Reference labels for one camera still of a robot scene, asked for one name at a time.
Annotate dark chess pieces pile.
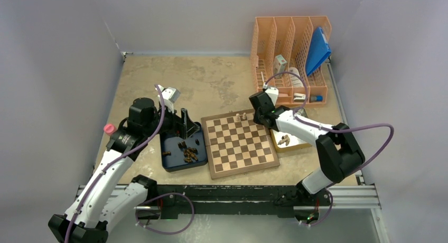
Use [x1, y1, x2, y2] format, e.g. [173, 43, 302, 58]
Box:
[178, 142, 199, 163]

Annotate pink capped bottle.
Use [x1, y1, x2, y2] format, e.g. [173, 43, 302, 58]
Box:
[103, 124, 117, 136]

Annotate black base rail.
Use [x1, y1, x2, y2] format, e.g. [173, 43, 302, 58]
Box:
[138, 184, 331, 220]

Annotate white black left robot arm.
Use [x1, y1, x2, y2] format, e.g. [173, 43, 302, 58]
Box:
[48, 98, 201, 242]

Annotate white labelled bottle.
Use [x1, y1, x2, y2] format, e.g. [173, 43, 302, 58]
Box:
[288, 67, 304, 88]

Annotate blue grey small cylinder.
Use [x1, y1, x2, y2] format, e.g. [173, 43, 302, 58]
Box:
[310, 96, 323, 102]

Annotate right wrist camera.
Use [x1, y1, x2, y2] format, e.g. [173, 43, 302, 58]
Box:
[263, 86, 279, 106]

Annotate yellow rimmed metal tray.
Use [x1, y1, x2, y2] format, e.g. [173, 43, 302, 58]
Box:
[270, 129, 312, 153]

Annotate orange plastic file organizer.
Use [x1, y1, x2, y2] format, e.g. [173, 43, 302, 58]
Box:
[250, 16, 332, 107]

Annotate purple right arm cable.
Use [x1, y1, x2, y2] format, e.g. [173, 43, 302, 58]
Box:
[263, 71, 395, 188]

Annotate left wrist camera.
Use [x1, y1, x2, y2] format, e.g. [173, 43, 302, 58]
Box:
[156, 85, 181, 114]

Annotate blue folder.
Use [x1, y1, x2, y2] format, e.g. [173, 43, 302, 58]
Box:
[305, 26, 332, 77]

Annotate dark blue plastic tray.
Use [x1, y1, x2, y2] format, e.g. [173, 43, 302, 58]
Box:
[160, 122, 208, 172]

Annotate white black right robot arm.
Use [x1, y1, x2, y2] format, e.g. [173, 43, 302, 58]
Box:
[249, 90, 365, 204]

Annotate white stapler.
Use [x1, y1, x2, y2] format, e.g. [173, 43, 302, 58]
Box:
[293, 93, 308, 103]

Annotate light chess pieces pile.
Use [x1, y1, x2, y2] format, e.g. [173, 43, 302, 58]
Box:
[277, 135, 290, 146]

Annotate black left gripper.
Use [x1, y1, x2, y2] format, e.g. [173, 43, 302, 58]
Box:
[144, 101, 199, 138]

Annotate white green small box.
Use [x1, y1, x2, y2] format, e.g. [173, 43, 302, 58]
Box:
[273, 54, 287, 75]

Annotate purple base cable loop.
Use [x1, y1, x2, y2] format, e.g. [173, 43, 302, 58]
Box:
[134, 192, 195, 236]

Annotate wooden chess board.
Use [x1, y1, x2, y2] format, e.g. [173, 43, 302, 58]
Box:
[201, 109, 280, 180]

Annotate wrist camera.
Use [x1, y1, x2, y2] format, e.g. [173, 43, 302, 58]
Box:
[156, 85, 181, 114]
[263, 86, 279, 106]

